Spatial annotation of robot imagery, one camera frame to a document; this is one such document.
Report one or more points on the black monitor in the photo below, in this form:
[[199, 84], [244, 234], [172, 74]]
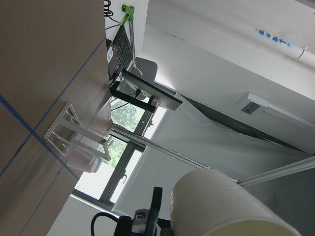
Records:
[[147, 89]]

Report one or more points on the white wire cup rack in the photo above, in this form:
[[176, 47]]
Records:
[[68, 132]]

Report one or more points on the black keyboard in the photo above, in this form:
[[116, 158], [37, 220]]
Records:
[[122, 44]]

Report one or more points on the light green plastic cup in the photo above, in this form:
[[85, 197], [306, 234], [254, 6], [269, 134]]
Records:
[[206, 202]]

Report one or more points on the green plastic tool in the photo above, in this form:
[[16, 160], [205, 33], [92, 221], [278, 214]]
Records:
[[129, 13]]

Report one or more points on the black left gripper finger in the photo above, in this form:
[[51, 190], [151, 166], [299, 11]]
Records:
[[154, 211]]

